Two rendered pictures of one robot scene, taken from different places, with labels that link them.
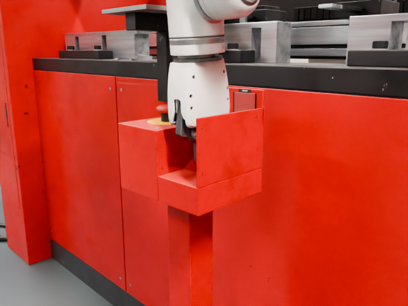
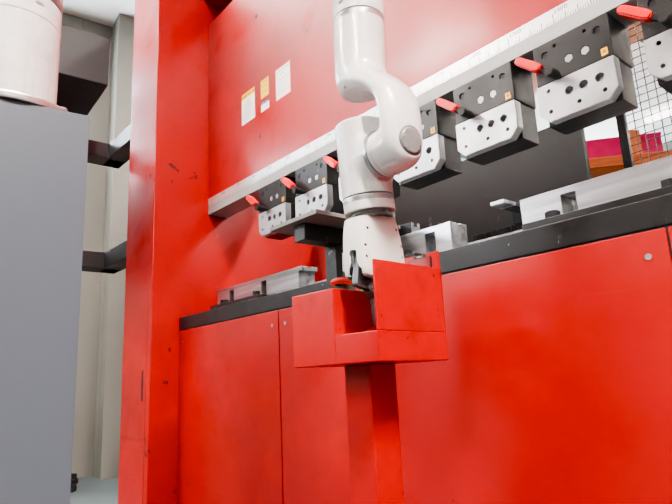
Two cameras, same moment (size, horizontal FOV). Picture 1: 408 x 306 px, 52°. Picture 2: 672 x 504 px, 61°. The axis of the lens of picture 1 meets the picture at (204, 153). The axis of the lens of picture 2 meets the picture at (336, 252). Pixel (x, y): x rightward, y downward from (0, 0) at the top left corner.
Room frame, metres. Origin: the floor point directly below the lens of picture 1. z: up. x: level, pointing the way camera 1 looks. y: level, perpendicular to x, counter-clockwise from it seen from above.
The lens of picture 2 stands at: (-0.25, 0.01, 0.64)
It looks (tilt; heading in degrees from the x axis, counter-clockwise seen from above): 13 degrees up; 3
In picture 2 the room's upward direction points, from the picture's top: 3 degrees counter-clockwise
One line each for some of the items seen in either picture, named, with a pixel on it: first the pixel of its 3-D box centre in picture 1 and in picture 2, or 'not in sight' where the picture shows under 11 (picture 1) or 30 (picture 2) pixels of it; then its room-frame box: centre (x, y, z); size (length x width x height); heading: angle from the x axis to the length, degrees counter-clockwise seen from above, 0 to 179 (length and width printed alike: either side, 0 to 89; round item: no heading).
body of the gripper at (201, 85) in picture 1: (200, 87); (374, 245); (0.66, 0.01, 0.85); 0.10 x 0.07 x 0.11; 136
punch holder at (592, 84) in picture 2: not in sight; (583, 77); (0.78, -0.41, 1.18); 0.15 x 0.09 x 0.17; 44
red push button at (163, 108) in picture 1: (167, 115); (341, 288); (0.74, 0.07, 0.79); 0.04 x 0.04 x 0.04
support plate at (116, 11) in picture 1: (167, 13); (335, 228); (1.09, 0.09, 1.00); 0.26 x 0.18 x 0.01; 134
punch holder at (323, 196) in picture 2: not in sight; (321, 191); (1.35, 0.14, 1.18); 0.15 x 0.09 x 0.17; 44
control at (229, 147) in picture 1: (189, 141); (366, 309); (0.71, 0.03, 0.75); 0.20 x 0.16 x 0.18; 46
